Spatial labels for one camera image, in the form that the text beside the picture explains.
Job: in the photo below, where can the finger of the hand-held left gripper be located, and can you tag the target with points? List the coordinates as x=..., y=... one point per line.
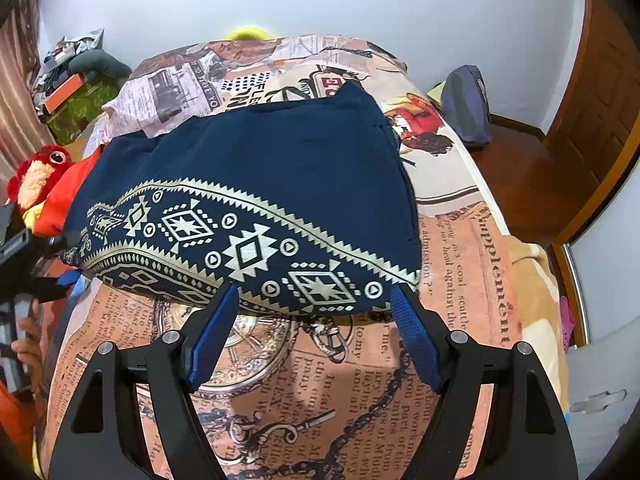
x=62, y=282
x=57, y=246

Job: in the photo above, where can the pink curtain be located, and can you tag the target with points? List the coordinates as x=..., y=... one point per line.
x=17, y=85

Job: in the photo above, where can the grey plush cushion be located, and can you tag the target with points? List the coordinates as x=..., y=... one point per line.
x=97, y=64

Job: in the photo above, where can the pink slippers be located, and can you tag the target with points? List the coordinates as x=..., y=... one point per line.
x=566, y=322

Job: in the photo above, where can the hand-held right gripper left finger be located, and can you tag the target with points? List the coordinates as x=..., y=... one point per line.
x=215, y=335

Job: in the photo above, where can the yellow cloth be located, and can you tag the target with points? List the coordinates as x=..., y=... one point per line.
x=437, y=96

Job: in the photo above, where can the grey drawer unit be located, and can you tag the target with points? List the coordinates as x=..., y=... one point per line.
x=605, y=370

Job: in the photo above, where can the white wardrobe door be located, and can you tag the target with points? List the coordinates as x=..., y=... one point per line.
x=610, y=270

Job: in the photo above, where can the silver plastic bag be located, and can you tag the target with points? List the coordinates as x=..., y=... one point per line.
x=70, y=47

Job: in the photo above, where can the person's orange clothing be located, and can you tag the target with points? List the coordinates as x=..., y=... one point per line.
x=17, y=420

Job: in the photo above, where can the purple bag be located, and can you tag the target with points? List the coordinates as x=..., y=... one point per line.
x=467, y=105

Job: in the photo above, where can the yellow pillow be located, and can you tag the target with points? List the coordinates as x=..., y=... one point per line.
x=247, y=34

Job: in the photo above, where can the orange box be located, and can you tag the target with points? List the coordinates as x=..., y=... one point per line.
x=62, y=94

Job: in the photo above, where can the person's left hand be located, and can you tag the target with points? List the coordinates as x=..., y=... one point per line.
x=34, y=360

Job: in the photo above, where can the wooden door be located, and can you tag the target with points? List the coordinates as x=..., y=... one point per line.
x=595, y=90

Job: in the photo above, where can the red plush parrot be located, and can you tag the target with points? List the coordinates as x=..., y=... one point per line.
x=45, y=170

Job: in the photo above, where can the printed blanket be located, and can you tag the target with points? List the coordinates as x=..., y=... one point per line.
x=450, y=260

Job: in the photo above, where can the navy patterned garment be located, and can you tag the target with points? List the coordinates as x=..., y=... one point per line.
x=275, y=160

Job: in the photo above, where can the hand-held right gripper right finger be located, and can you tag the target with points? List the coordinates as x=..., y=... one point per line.
x=415, y=340

